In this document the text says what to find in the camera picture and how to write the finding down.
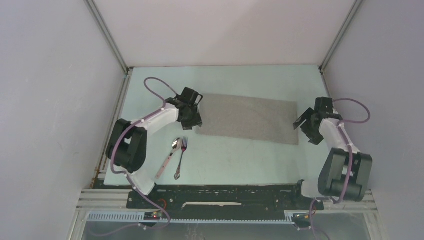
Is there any grey cloth napkin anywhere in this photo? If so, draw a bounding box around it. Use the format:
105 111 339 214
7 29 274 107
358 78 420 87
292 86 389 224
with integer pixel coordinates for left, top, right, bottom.
195 94 299 146

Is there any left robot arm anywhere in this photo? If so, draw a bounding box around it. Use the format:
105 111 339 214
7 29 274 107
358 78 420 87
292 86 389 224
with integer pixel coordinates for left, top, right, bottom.
106 87 204 208

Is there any iridescent fork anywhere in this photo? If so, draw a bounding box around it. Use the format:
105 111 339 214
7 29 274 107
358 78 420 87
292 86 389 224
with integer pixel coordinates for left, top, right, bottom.
174 136 188 180

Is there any silver spoon pink handle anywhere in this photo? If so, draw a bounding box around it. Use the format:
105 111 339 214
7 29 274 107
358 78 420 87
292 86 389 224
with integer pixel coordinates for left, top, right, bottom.
155 137 183 180

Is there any right aluminium frame post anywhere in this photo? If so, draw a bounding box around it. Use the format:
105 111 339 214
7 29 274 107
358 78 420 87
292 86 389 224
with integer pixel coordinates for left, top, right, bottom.
319 0 365 74

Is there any aluminium frame post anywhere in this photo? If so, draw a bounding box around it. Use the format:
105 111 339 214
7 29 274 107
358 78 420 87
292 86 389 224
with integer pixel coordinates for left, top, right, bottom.
319 0 365 74
84 0 130 75

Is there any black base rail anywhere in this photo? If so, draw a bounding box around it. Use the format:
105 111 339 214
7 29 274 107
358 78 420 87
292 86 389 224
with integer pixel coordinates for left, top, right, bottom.
126 184 324 220

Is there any white cable duct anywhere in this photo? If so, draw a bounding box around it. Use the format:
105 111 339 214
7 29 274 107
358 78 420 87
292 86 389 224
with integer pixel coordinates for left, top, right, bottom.
86 211 308 225

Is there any left aluminium frame post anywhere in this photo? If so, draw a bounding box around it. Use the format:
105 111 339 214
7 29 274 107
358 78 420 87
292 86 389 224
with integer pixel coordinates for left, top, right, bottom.
84 0 130 75

